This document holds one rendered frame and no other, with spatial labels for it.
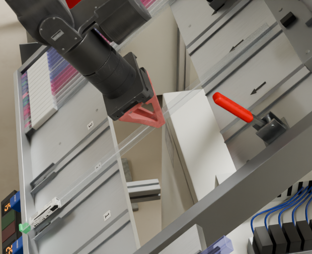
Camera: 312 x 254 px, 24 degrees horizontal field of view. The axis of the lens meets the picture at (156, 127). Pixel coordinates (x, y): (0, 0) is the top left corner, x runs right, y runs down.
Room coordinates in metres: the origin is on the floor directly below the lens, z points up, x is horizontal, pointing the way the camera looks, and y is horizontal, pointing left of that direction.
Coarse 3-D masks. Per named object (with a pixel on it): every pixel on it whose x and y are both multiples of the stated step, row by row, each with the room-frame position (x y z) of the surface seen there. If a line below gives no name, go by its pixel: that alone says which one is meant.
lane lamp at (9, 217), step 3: (12, 210) 0.94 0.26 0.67; (9, 213) 0.94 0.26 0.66; (12, 213) 0.93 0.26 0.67; (6, 216) 0.94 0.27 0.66; (9, 216) 0.93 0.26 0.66; (12, 216) 0.92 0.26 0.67; (3, 219) 0.93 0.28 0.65; (6, 219) 0.93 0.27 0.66; (9, 219) 0.92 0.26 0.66; (12, 219) 0.92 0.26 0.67; (3, 222) 0.93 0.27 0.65; (6, 222) 0.92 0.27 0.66; (9, 222) 0.92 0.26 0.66; (3, 225) 0.92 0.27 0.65; (6, 225) 0.91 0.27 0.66; (3, 228) 0.91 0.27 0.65
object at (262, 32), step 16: (256, 32) 0.90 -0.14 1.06; (240, 48) 0.89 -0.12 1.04; (224, 64) 0.88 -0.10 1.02; (208, 80) 0.88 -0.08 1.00; (176, 96) 0.88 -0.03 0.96; (192, 96) 0.87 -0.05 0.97; (144, 128) 0.86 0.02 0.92; (128, 144) 0.85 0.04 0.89; (112, 160) 0.85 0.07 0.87; (80, 176) 0.85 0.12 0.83; (64, 192) 0.84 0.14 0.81
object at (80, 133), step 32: (96, 96) 1.05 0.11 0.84; (64, 128) 1.03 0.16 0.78; (96, 128) 0.97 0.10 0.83; (32, 160) 1.01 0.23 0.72; (64, 160) 0.95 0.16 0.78; (96, 160) 0.90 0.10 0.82; (32, 192) 0.92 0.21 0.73; (96, 192) 0.83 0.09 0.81; (64, 224) 0.81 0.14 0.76; (96, 224) 0.77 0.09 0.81; (128, 224) 0.73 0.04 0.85
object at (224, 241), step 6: (222, 240) 0.47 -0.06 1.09; (228, 240) 0.48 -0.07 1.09; (210, 246) 0.48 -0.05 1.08; (216, 246) 0.47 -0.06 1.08; (222, 246) 0.47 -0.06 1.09; (228, 246) 0.47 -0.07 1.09; (204, 252) 0.47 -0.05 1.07; (210, 252) 0.47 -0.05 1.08; (216, 252) 0.47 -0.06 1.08; (222, 252) 0.47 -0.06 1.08; (228, 252) 0.47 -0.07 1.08
